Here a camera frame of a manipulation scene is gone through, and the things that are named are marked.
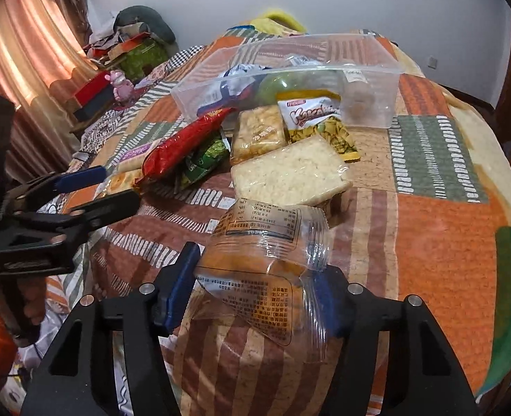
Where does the person's left hand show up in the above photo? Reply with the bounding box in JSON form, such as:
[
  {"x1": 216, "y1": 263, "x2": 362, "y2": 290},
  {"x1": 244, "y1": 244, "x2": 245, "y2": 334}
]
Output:
[{"x1": 19, "y1": 276, "x2": 49, "y2": 329}]

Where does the clear plastic storage bin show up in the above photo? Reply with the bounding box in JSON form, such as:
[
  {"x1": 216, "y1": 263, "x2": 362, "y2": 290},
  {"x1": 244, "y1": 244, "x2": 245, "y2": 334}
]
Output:
[{"x1": 170, "y1": 34, "x2": 402, "y2": 129}]

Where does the green snack packet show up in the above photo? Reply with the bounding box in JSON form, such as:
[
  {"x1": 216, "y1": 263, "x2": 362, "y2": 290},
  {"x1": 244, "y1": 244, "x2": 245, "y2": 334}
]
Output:
[{"x1": 179, "y1": 136, "x2": 231, "y2": 190}]

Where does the pale wrapped snack packet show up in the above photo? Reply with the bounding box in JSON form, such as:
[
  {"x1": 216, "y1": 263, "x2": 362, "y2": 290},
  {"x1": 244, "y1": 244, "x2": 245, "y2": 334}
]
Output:
[{"x1": 107, "y1": 138, "x2": 163, "y2": 173}]

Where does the clear cake packet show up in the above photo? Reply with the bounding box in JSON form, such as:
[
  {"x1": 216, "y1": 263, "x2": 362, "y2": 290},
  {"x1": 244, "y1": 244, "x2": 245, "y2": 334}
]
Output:
[{"x1": 194, "y1": 197, "x2": 331, "y2": 348}]

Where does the pink curtain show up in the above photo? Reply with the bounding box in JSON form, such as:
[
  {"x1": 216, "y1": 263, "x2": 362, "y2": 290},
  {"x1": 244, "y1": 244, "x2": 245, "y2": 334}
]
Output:
[{"x1": 0, "y1": 0, "x2": 98, "y2": 185}]

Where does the red snack packet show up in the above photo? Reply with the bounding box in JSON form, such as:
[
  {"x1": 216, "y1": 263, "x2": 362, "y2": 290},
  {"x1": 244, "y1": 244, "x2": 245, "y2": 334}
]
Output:
[{"x1": 133, "y1": 107, "x2": 235, "y2": 192}]

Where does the white yellow chips packet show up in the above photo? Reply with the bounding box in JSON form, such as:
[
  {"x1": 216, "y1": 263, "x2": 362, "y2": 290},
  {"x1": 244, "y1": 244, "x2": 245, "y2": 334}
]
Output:
[{"x1": 276, "y1": 95, "x2": 361, "y2": 164}]

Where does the pink plush toy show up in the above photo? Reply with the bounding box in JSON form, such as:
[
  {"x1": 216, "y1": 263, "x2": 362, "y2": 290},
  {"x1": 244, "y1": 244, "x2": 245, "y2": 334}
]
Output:
[{"x1": 109, "y1": 69, "x2": 135, "y2": 103}]

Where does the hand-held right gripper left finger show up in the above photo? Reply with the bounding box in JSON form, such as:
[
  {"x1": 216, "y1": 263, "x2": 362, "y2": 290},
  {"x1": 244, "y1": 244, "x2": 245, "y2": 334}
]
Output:
[{"x1": 19, "y1": 242, "x2": 202, "y2": 416}]

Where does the grey cushion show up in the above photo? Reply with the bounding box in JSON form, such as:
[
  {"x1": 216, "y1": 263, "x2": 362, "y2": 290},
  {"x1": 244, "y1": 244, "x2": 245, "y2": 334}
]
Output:
[{"x1": 113, "y1": 5, "x2": 177, "y2": 46}]

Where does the orange patchwork blanket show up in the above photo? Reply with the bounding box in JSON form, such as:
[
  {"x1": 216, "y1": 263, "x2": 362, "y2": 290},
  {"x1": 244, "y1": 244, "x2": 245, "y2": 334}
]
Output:
[{"x1": 62, "y1": 29, "x2": 511, "y2": 416}]

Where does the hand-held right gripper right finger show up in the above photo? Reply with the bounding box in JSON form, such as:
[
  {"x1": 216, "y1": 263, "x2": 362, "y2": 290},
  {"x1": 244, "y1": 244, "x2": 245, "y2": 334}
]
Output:
[{"x1": 301, "y1": 266, "x2": 481, "y2": 416}]

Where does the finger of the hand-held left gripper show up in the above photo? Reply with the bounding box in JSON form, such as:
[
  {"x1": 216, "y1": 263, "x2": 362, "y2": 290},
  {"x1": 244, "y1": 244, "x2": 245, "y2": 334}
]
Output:
[
  {"x1": 0, "y1": 189, "x2": 142, "y2": 276},
  {"x1": 4, "y1": 166, "x2": 109, "y2": 214}
]

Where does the round cake packet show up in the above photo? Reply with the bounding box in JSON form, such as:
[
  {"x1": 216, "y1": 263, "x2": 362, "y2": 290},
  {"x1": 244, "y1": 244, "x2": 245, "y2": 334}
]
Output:
[{"x1": 341, "y1": 69, "x2": 382, "y2": 119}]

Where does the orange biscuit packet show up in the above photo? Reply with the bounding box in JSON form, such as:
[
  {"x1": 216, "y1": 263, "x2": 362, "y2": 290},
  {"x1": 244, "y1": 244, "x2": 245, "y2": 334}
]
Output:
[{"x1": 94, "y1": 169, "x2": 144, "y2": 197}]

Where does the blue white snack packet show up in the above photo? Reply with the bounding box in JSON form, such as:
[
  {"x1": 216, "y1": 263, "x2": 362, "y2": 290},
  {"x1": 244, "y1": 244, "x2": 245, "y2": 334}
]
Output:
[{"x1": 213, "y1": 63, "x2": 274, "y2": 110}]

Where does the red box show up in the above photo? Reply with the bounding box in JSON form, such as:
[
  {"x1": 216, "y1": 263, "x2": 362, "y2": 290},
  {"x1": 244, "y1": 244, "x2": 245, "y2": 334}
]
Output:
[{"x1": 72, "y1": 71, "x2": 118, "y2": 123}]

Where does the yellow cracker packet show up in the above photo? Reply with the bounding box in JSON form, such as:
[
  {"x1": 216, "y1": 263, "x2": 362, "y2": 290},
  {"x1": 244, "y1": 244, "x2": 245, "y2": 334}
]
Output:
[{"x1": 230, "y1": 104, "x2": 288, "y2": 166}]

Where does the yellow cloth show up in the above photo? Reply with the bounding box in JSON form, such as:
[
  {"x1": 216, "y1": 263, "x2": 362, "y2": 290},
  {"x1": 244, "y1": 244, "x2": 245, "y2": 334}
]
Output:
[{"x1": 250, "y1": 6, "x2": 308, "y2": 34}]

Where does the white bread slice packet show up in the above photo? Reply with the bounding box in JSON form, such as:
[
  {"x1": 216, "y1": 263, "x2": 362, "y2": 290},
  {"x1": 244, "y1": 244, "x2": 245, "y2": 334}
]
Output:
[{"x1": 230, "y1": 134, "x2": 354, "y2": 218}]

